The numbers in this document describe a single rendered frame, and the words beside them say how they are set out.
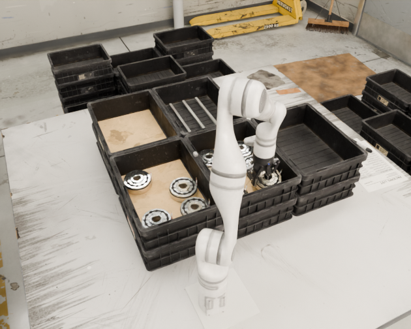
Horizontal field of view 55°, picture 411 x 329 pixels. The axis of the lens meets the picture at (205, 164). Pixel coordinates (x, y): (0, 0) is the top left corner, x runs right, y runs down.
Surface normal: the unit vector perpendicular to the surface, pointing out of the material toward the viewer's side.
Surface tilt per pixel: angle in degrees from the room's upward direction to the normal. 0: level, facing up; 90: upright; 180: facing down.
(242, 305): 1
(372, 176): 0
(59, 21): 90
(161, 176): 0
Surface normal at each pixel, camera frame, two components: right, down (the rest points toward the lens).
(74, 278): 0.00, -0.75
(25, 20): 0.43, 0.60
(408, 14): -0.90, 0.29
